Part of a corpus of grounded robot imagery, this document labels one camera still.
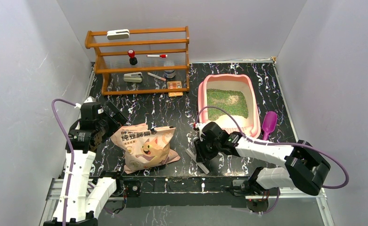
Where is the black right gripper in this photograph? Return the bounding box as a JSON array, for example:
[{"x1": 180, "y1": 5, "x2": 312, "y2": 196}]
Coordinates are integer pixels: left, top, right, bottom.
[{"x1": 193, "y1": 135, "x2": 221, "y2": 162}]

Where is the grey bag sealing clip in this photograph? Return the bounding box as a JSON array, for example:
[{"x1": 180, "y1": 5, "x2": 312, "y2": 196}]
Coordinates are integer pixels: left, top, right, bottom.
[{"x1": 185, "y1": 148, "x2": 210, "y2": 175}]

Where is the cat litter bag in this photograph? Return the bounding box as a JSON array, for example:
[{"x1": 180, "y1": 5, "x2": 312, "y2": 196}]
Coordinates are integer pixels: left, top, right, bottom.
[{"x1": 110, "y1": 123, "x2": 180, "y2": 174}]

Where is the pink cat litter box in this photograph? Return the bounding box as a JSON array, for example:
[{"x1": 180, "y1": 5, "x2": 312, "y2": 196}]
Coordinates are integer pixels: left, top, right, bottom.
[{"x1": 197, "y1": 74, "x2": 261, "y2": 138}]

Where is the orange wooden shelf rack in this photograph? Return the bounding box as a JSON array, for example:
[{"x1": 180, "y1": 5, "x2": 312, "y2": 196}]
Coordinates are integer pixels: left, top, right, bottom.
[{"x1": 84, "y1": 26, "x2": 190, "y2": 95}]

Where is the purple litter scoop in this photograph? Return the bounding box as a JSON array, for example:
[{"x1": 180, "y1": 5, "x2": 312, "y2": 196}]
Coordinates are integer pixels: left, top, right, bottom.
[{"x1": 262, "y1": 111, "x2": 278, "y2": 140}]

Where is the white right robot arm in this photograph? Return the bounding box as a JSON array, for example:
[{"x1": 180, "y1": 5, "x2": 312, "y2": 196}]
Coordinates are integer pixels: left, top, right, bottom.
[{"x1": 194, "y1": 122, "x2": 330, "y2": 196}]

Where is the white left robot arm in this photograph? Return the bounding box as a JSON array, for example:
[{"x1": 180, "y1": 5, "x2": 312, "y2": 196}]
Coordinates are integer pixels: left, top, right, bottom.
[{"x1": 43, "y1": 98, "x2": 127, "y2": 226}]

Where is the grey stapler lower shelf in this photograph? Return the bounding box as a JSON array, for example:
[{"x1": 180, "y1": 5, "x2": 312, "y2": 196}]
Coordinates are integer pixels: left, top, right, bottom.
[{"x1": 123, "y1": 72, "x2": 143, "y2": 83}]

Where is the red black stamp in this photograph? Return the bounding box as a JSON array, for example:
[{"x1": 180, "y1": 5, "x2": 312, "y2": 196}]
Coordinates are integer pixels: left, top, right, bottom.
[{"x1": 127, "y1": 49, "x2": 138, "y2": 65}]

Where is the white pen on shelf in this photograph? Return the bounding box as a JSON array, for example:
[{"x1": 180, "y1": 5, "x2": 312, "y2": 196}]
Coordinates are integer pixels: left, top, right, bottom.
[{"x1": 147, "y1": 72, "x2": 166, "y2": 81}]

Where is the orange snack packet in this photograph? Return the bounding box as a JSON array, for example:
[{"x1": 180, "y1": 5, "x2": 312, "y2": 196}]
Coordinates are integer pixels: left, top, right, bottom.
[{"x1": 167, "y1": 81, "x2": 183, "y2": 97}]

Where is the small glass jar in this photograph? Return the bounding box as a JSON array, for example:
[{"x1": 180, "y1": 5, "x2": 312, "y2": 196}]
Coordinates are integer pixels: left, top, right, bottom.
[{"x1": 164, "y1": 61, "x2": 176, "y2": 79}]

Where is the red white marker pen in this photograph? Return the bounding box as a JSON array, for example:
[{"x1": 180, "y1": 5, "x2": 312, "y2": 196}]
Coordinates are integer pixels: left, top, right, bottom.
[{"x1": 147, "y1": 54, "x2": 168, "y2": 58}]

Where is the white stapler on top shelf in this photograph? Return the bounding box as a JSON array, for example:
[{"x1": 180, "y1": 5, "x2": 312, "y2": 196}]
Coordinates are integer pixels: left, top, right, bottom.
[{"x1": 106, "y1": 29, "x2": 130, "y2": 40}]

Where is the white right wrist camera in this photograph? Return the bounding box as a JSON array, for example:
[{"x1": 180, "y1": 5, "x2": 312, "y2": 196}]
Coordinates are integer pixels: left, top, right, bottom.
[{"x1": 193, "y1": 122, "x2": 206, "y2": 137}]

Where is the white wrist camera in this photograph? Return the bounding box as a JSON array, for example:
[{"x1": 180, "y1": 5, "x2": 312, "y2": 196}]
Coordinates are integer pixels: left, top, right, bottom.
[
  {"x1": 193, "y1": 122, "x2": 206, "y2": 137},
  {"x1": 83, "y1": 96, "x2": 104, "y2": 114}
]

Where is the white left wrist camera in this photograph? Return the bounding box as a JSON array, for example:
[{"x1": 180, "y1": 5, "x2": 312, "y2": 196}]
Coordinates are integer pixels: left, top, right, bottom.
[{"x1": 83, "y1": 96, "x2": 104, "y2": 114}]

